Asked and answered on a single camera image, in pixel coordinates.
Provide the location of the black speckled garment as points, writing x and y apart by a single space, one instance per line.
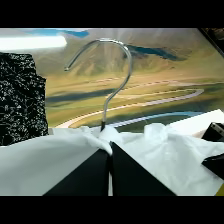
20 100

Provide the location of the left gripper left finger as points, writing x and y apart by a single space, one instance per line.
88 176

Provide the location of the white long-sleeved shirt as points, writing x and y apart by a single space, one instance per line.
40 163

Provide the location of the clothes hanger with silver hook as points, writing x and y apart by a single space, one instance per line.
129 63

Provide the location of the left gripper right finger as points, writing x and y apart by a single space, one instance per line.
133 176

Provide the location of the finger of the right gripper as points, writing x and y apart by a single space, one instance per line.
215 132
216 166

